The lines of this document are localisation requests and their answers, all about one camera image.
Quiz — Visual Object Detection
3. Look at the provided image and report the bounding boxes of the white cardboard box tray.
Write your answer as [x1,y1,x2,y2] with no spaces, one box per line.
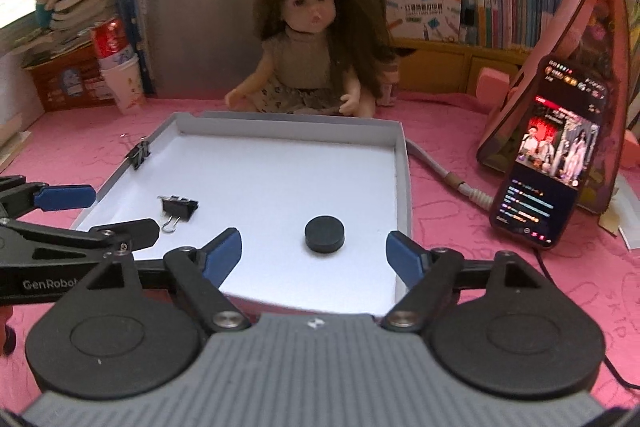
[70,111,413,315]

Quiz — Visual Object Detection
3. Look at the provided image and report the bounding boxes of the yellow wooden drawer unit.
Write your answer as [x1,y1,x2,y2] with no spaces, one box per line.
[387,38,533,95]

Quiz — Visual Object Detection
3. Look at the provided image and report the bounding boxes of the white paper cup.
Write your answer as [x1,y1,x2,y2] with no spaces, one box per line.
[98,54,147,115]

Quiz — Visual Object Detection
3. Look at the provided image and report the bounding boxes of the pink box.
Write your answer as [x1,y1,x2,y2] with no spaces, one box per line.
[476,0,633,218]

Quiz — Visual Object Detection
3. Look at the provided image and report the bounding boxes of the black smartphone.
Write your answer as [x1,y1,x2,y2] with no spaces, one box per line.
[489,57,608,250]

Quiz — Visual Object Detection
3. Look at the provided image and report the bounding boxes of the thin black cable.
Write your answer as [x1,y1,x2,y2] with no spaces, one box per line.
[535,247,640,393]

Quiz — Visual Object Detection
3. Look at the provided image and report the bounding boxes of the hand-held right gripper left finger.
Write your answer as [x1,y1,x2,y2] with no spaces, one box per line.
[82,228,252,334]

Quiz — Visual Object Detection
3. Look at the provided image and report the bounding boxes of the white colourful printed box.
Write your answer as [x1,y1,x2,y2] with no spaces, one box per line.
[384,0,463,42]

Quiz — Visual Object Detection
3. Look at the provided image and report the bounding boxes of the blue spotted folder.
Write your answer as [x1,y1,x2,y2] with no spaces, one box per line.
[115,0,156,98]

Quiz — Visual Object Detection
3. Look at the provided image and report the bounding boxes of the brown-haired doll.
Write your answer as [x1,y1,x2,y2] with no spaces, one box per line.
[224,0,401,120]

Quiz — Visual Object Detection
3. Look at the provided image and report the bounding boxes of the pink bunny print cloth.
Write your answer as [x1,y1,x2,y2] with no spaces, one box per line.
[0,87,640,427]

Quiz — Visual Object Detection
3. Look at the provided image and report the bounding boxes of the grey translucent storage box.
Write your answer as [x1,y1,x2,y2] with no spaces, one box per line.
[145,0,306,100]

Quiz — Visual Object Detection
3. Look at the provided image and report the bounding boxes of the pink plastic block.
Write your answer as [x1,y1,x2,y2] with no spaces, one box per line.
[476,67,511,108]

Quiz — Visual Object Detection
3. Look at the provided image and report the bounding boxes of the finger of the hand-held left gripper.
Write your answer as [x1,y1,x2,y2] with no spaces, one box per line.
[0,175,97,223]
[0,218,161,267]

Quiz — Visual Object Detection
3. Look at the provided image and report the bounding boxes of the red drink can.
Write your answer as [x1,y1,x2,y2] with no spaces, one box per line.
[90,18,137,60]

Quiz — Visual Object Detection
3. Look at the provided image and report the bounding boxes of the black round puck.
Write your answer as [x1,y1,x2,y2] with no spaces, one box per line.
[304,215,347,253]

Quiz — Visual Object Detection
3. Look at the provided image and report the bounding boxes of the orange plastic crate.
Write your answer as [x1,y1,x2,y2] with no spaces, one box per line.
[22,42,121,112]

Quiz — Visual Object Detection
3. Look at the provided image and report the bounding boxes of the black binder clip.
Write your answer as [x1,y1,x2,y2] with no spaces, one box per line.
[120,134,152,170]
[157,195,200,235]

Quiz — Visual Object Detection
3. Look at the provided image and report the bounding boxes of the white charging cable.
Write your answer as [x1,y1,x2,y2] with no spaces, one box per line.
[406,139,493,210]

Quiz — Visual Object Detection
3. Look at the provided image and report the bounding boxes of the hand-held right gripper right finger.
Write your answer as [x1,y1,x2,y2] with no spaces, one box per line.
[381,230,546,334]

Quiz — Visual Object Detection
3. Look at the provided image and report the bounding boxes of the grey flat card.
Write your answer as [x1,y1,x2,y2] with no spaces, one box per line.
[597,192,640,253]

